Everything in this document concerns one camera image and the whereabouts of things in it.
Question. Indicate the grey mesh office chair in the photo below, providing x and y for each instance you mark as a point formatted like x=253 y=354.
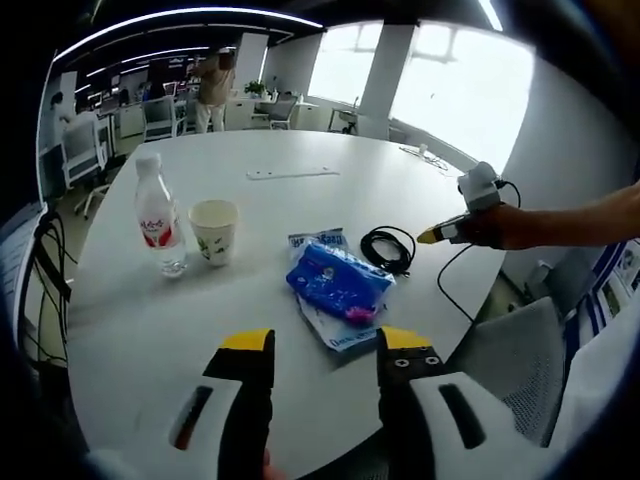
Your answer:
x=520 y=360

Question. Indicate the potted green plant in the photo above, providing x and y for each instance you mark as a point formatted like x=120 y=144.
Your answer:
x=256 y=88

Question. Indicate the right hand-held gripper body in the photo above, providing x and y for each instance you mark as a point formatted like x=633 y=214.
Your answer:
x=480 y=187

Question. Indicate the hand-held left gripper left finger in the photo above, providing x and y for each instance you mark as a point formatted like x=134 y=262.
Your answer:
x=240 y=410

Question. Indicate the person's left hand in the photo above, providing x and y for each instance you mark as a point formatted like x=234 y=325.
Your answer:
x=274 y=470

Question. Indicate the white power socket strip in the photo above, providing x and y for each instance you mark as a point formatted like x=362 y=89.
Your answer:
x=292 y=174

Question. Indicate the small white container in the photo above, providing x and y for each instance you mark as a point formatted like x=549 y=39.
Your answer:
x=424 y=149

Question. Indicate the clear blue-print packet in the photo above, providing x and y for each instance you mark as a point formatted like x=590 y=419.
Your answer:
x=350 y=340

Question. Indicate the person's right hand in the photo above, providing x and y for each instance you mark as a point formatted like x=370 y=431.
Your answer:
x=492 y=227

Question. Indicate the white table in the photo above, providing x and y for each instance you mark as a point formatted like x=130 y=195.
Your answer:
x=200 y=310

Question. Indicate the person's white shirt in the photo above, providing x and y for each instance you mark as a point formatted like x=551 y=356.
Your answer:
x=600 y=390

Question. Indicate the white office chair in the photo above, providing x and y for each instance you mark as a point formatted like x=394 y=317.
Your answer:
x=159 y=115
x=82 y=145

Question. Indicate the blue white wall poster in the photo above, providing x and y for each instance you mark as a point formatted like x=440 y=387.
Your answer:
x=617 y=280

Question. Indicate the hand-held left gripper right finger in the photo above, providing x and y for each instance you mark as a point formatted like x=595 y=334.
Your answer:
x=415 y=415

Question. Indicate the clear plastic water bottle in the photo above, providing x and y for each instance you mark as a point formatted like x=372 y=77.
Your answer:
x=157 y=225

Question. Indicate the white paper cup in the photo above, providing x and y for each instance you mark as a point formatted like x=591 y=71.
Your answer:
x=215 y=240

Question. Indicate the blue tissue packet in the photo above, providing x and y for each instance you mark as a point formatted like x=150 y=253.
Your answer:
x=325 y=280

